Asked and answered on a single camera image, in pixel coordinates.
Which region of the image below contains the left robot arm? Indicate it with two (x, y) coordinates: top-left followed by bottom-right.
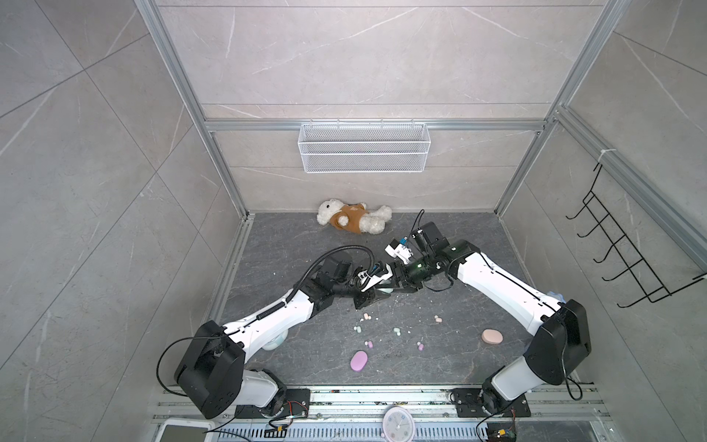
(174, 242), (412, 419)

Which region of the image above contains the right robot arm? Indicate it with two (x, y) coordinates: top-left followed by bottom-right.
(386, 222), (591, 415)

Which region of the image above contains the purple earbud case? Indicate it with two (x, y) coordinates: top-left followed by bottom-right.
(350, 351), (368, 372)

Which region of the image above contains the pink earbud case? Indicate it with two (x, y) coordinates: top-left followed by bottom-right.
(481, 329), (504, 345)

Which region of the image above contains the white teddy bear brown hoodie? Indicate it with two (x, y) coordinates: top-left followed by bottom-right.
(317, 199), (392, 235)

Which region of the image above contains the mint alarm clock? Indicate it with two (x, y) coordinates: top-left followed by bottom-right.
(261, 330), (288, 351)

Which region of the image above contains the white round clock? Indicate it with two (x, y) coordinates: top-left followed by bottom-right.
(382, 406), (416, 442)

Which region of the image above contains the white tablet device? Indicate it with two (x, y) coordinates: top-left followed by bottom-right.
(155, 418), (218, 442)

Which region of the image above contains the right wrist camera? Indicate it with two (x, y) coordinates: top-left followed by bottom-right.
(385, 237), (414, 265)

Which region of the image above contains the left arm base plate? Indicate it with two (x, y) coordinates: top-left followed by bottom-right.
(235, 388), (311, 419)

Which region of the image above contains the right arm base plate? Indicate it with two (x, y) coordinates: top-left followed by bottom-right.
(449, 388), (531, 418)

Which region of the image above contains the white wire mesh basket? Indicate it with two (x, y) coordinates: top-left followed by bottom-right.
(298, 123), (431, 173)

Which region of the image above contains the black wire hook rack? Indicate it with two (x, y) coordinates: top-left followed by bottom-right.
(564, 164), (706, 309)

